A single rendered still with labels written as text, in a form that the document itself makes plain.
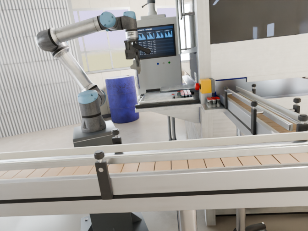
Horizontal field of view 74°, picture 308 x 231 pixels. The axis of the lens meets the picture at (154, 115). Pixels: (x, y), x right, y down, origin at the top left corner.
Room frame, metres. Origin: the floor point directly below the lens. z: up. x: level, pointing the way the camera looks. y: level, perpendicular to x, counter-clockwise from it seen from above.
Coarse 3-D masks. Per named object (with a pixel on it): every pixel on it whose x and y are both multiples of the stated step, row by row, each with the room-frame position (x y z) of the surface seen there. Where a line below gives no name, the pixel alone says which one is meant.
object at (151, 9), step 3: (147, 0) 2.29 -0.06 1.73; (150, 0) 2.27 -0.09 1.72; (153, 0) 2.27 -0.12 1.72; (147, 3) 2.30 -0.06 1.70; (150, 3) 2.28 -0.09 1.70; (153, 3) 2.28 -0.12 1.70; (150, 6) 2.28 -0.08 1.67; (153, 6) 2.28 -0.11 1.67; (150, 9) 2.28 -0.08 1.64; (153, 9) 2.28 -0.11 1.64; (150, 12) 2.27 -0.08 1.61; (153, 12) 2.26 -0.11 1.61; (156, 12) 2.29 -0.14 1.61
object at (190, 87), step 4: (184, 84) 1.85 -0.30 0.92; (188, 84) 1.84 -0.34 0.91; (192, 84) 1.84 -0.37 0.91; (160, 88) 1.75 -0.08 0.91; (164, 88) 1.86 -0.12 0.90; (168, 88) 1.86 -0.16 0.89; (172, 88) 1.86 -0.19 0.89; (176, 88) 1.85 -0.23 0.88; (180, 88) 1.85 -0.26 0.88; (184, 88) 1.82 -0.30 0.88; (188, 88) 1.59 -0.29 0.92; (192, 88) 1.59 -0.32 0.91; (160, 92) 1.61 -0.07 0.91; (164, 92) 1.61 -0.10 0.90; (168, 92) 1.60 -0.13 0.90; (196, 92) 1.58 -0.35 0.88
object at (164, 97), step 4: (172, 92) 1.52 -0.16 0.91; (176, 92) 1.51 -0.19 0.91; (180, 92) 1.51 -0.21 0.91; (144, 96) 1.53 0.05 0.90; (148, 96) 1.54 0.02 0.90; (152, 96) 1.53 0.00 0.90; (156, 96) 1.53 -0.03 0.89; (160, 96) 1.53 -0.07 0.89; (164, 96) 1.52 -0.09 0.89; (168, 96) 1.52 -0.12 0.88; (176, 96) 1.50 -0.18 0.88; (140, 100) 1.32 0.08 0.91; (144, 100) 1.48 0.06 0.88; (148, 100) 1.46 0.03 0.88; (152, 100) 1.28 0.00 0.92; (156, 100) 1.27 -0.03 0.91; (160, 100) 1.27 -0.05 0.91; (164, 100) 1.27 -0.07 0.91; (168, 100) 1.27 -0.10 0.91; (172, 100) 1.26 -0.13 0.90; (176, 100) 1.26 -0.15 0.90; (180, 100) 1.26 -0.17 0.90
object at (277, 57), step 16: (192, 48) 1.46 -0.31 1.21; (224, 48) 1.17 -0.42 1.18; (240, 48) 1.16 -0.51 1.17; (256, 48) 1.15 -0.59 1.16; (272, 48) 1.14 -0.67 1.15; (288, 48) 1.13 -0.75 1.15; (304, 48) 1.13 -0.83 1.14; (224, 64) 1.17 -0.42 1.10; (240, 64) 1.16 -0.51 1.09; (256, 64) 1.15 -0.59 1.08; (272, 64) 1.14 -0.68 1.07; (288, 64) 1.13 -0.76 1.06; (304, 64) 1.13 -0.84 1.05; (256, 80) 1.15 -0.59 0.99
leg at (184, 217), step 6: (180, 210) 0.42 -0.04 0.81; (186, 210) 0.42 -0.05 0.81; (192, 210) 0.42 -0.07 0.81; (180, 216) 0.42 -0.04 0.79; (186, 216) 0.42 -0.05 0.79; (192, 216) 0.42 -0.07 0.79; (180, 222) 0.43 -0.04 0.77; (186, 222) 0.42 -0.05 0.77; (192, 222) 0.42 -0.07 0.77; (180, 228) 0.43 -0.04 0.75; (186, 228) 0.42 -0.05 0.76; (192, 228) 0.42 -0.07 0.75
